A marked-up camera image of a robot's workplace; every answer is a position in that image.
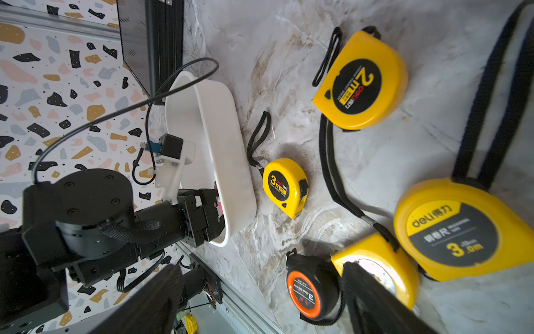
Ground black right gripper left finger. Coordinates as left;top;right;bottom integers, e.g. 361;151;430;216
92;264;185;334

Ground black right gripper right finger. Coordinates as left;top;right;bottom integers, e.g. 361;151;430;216
342;262;435;333

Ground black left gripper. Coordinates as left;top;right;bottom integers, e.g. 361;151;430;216
177;189;225;247

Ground black orange tape measure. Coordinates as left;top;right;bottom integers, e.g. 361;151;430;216
286;249;345;326

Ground yellow 3m tape measure large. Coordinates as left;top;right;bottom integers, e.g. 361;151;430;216
246;111;309;219

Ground yellow 2m tape measure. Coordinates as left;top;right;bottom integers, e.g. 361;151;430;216
312;26;408;132

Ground pink tape measure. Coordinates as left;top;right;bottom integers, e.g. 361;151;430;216
216;196;224;217

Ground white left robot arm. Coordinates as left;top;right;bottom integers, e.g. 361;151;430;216
1;168;225;333

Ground white storage box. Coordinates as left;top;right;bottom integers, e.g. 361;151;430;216
156;71;257;248

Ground black flat case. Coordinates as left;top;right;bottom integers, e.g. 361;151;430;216
117;0;184;97

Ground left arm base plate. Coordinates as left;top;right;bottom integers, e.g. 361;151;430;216
182;253;224;304

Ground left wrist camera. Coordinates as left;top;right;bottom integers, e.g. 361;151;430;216
145;134;196;205

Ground aluminium front rail frame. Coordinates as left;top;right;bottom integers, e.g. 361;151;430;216
175;242;282;333

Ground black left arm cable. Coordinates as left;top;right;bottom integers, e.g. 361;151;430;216
31;57;221;186

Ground aluminium left corner post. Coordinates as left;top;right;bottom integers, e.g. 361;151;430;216
1;4;120;41

